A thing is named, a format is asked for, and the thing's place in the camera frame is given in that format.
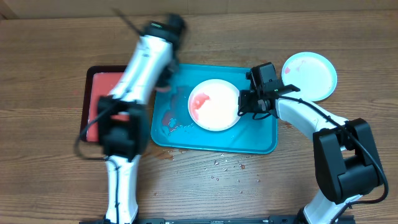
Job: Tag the light blue rimmed plate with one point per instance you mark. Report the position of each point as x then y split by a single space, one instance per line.
312 73

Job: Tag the white plate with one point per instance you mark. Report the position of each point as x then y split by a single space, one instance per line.
213 105

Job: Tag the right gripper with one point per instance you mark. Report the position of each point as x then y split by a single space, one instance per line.
245 97

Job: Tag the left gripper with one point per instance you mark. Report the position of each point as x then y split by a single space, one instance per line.
170 75

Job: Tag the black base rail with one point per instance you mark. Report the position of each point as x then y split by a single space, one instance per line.
217 220

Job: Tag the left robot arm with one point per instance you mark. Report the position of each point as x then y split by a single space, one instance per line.
123 126

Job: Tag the dark red water tray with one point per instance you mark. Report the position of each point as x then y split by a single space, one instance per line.
100 80

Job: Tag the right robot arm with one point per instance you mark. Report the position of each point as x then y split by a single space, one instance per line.
348 169

